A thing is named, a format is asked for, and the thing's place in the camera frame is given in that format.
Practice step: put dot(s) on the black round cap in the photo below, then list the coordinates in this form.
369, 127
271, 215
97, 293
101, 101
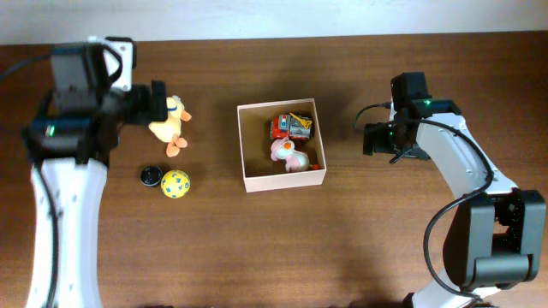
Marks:
151, 176

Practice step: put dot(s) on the yellow ball blue letters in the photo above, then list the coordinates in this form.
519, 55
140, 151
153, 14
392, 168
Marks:
175, 184

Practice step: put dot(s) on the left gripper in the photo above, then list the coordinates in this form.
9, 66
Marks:
149, 108

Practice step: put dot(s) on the red grey toy truck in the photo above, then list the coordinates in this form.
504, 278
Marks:
292, 126

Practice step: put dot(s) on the white cardboard box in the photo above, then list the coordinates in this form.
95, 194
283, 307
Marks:
260, 173

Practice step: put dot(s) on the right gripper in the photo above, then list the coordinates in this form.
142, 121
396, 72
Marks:
370, 139

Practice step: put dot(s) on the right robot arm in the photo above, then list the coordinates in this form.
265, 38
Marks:
488, 239

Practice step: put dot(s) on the pink hat rubber duck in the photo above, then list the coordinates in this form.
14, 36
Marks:
295, 161

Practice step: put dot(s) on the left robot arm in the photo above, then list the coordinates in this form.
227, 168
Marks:
69, 142

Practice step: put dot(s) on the yellow plush duck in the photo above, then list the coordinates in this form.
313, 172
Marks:
170, 130

